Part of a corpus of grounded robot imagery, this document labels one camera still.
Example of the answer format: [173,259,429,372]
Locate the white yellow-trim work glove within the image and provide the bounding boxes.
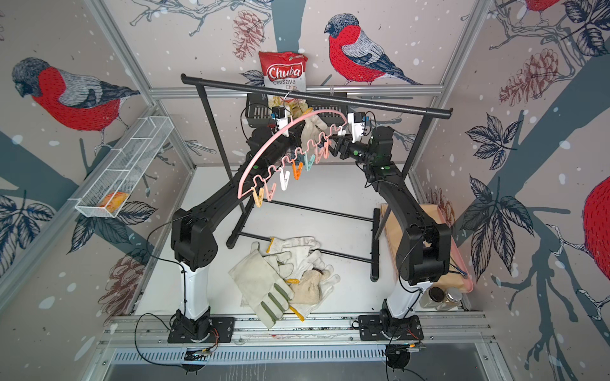
[262,236,322,280]

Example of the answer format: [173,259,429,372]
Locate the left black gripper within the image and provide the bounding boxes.
[265,119,304,170]

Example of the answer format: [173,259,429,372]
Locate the dark wall basket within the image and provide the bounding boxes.
[245,93,348,128]

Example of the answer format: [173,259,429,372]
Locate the red cassava chips bag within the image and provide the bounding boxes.
[258,52,309,118]

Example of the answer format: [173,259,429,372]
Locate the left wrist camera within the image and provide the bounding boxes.
[272,106,292,131]

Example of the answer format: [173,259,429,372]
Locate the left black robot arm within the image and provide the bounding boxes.
[168,123,303,344]

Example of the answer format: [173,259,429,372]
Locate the glass spice jar silver lid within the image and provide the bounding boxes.
[436,287,463,311]

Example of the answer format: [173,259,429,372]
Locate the mint green clothespin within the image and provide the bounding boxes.
[303,154,315,171]

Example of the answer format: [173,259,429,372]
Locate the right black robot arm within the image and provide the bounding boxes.
[330,127,451,341]

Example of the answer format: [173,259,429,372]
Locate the tan pink-edged placemat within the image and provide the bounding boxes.
[384,204,474,294]

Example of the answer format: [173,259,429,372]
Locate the green-striped leather glove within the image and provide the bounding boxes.
[229,242,294,329]

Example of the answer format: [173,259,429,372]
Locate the black clothes rack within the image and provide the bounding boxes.
[180,73,454,283]

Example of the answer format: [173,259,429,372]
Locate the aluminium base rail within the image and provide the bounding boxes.
[96,312,496,369]

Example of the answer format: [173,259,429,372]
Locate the yellow clothespin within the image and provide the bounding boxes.
[252,187,265,208]

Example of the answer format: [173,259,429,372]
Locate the pink clip hanger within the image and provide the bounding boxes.
[237,109,348,202]

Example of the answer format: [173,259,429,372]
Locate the orange clothespin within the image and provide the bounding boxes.
[292,160,303,180]

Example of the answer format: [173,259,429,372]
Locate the orange snack packet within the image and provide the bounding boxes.
[98,191,130,214]

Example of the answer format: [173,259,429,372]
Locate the glass spice jar dark lid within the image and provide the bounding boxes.
[419,287,446,310]

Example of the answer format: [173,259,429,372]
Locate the white clothespin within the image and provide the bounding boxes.
[279,168,291,191]

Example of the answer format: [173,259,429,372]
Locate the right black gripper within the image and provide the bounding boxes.
[320,133,375,168]

